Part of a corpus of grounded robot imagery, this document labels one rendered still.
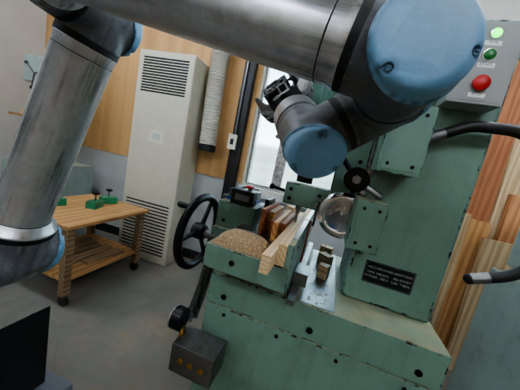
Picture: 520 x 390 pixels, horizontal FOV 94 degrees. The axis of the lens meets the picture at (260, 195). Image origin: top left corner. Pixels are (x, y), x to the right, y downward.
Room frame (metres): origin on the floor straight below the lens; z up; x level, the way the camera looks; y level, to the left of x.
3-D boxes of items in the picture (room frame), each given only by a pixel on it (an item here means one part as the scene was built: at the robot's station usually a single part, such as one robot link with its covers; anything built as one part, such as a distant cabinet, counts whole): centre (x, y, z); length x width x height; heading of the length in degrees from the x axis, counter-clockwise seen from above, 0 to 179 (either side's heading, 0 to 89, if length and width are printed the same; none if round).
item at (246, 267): (0.84, -0.03, 0.87); 0.61 x 0.30 x 0.06; 164
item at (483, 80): (0.53, -0.39, 1.36); 0.03 x 0.01 x 0.03; 74
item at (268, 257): (0.73, -0.11, 0.92); 0.55 x 0.02 x 0.04; 164
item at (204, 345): (0.58, 0.08, 0.58); 0.12 x 0.08 x 0.08; 74
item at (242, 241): (0.59, 0.02, 0.92); 0.14 x 0.09 x 0.04; 74
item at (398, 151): (0.58, -0.30, 1.22); 0.09 x 0.08 x 0.15; 74
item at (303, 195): (0.78, -0.15, 1.03); 0.14 x 0.07 x 0.09; 74
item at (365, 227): (0.59, -0.27, 1.02); 0.09 x 0.07 x 0.12; 164
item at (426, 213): (0.71, -0.41, 1.16); 0.22 x 0.22 x 0.72; 74
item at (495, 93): (0.57, -0.40, 1.40); 0.10 x 0.06 x 0.16; 74
